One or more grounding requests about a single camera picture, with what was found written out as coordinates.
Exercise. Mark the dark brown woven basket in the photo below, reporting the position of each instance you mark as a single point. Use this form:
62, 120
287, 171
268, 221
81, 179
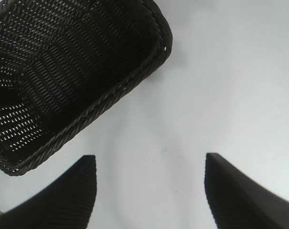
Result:
63, 71

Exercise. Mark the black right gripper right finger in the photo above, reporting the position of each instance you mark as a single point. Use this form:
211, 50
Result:
242, 202

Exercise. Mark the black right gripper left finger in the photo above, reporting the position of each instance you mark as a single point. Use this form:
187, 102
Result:
63, 198

